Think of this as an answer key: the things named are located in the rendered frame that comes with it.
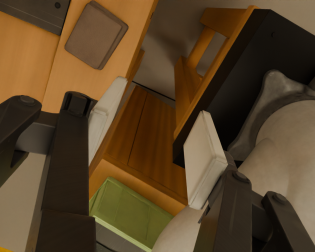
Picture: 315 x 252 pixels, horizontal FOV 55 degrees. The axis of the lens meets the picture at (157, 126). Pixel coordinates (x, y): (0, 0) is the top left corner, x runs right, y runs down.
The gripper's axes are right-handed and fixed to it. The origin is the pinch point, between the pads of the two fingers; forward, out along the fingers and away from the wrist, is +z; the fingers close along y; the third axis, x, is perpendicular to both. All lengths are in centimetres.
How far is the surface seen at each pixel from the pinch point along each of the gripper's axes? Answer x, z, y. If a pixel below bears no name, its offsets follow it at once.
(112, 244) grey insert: -54, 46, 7
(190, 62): -10, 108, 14
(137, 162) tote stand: -35, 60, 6
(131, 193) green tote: -39, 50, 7
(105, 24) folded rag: -0.6, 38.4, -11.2
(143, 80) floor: -30, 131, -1
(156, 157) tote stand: -36, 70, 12
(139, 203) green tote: -40, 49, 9
